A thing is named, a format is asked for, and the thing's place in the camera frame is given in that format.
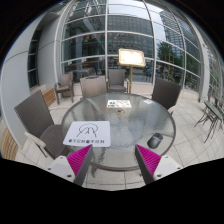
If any small colourful card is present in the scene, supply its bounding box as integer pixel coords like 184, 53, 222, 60
107, 100, 132, 108

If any metal folding table right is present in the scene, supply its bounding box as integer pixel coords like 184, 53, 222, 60
196, 100, 223, 141

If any white printed mouse pad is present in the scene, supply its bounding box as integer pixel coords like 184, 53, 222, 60
63, 121, 111, 147

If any brown wicker chair back centre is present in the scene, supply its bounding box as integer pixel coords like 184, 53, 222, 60
108, 69, 128, 93

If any black computer mouse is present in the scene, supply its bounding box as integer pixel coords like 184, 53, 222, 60
147, 133, 163, 149

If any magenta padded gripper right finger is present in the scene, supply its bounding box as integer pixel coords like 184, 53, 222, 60
135, 145, 182, 184

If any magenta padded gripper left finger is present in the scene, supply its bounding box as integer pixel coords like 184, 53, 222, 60
47, 145, 93, 186

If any gold framed menu stand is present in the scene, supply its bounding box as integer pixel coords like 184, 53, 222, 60
117, 48, 147, 95

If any round glass patio table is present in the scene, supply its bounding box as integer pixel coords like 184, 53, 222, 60
62, 93, 176, 172

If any brown wicker chair far left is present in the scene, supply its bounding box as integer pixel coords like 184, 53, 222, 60
54, 72, 74, 103

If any brown wicker chair near left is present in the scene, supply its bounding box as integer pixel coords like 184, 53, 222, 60
14, 91, 70, 159

